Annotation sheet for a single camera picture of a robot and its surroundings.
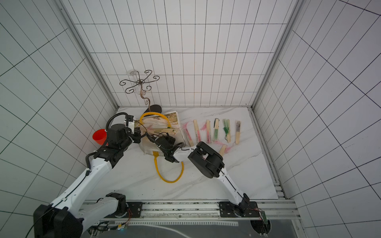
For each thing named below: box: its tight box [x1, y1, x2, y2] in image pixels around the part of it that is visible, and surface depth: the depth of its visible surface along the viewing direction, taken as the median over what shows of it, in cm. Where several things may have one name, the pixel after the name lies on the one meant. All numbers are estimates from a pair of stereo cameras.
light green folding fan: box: [212, 118, 220, 142], surface depth 109 cm
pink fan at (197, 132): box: [193, 119, 201, 144], surface depth 106 cm
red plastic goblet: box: [92, 128, 108, 146], surface depth 85 cm
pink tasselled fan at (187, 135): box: [182, 121, 194, 147], surface depth 103 cm
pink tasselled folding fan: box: [200, 119, 212, 144], surface depth 109 cm
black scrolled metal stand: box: [119, 70, 160, 112], surface depth 94 cm
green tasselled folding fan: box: [222, 119, 232, 143], surface depth 107 cm
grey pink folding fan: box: [235, 120, 242, 145], surface depth 106 cm
